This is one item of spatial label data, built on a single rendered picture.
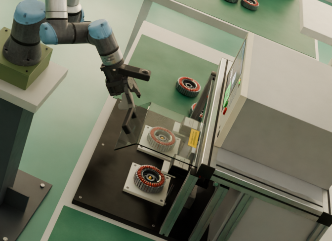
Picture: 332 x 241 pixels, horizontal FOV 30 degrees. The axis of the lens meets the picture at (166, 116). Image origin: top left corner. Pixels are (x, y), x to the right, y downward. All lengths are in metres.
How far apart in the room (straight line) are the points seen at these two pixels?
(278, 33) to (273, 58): 1.64
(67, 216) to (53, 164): 1.29
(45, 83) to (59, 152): 0.90
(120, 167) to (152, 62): 0.81
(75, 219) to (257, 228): 0.58
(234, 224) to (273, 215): 0.13
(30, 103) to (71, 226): 0.61
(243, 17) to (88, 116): 1.09
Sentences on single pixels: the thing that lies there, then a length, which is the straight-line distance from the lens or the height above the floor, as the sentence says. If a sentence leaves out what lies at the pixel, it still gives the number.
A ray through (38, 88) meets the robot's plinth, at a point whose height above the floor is 0.75.
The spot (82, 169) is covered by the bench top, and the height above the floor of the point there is 0.75.
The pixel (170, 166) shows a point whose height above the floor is 0.90.
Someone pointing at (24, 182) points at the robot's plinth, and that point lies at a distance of 3.15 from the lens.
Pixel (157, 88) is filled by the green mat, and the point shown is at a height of 0.75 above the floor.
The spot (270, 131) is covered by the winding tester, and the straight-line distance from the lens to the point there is 1.89.
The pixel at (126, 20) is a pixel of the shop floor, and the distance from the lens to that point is 4.80.
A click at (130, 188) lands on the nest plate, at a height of 0.78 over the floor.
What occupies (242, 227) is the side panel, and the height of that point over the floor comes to 0.93.
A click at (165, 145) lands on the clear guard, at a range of 1.93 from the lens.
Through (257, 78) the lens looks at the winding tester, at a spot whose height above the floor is 1.32.
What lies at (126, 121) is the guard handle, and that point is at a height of 1.06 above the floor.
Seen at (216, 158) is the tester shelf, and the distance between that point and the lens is 1.89.
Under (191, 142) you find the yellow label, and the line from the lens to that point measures 1.99.
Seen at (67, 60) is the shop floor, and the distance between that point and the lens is 4.11.
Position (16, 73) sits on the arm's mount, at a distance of 2.46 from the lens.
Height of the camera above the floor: 2.22
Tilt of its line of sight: 34 degrees down
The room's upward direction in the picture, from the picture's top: 24 degrees clockwise
